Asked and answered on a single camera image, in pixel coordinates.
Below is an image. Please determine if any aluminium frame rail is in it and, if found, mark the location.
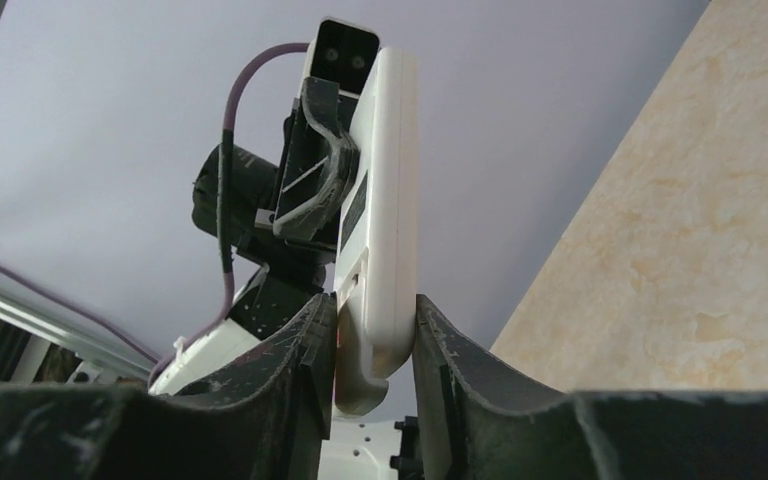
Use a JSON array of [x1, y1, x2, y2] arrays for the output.
[[0, 293, 155, 379]]

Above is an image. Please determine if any white remote control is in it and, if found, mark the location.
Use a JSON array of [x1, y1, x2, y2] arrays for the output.
[[333, 47, 420, 418]]

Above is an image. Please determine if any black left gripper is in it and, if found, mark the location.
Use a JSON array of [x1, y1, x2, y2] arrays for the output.
[[191, 77, 359, 291]]

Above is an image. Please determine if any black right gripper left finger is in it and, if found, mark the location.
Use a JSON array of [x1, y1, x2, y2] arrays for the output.
[[0, 294, 336, 479]]

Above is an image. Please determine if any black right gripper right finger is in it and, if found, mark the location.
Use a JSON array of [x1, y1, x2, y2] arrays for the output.
[[413, 295, 768, 479]]

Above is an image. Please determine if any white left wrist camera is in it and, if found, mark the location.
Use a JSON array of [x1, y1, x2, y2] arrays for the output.
[[301, 17, 381, 99]]

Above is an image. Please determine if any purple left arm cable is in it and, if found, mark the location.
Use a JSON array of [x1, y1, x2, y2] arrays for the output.
[[0, 42, 310, 386]]

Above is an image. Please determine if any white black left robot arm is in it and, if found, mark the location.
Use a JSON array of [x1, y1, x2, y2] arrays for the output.
[[150, 77, 359, 394]]

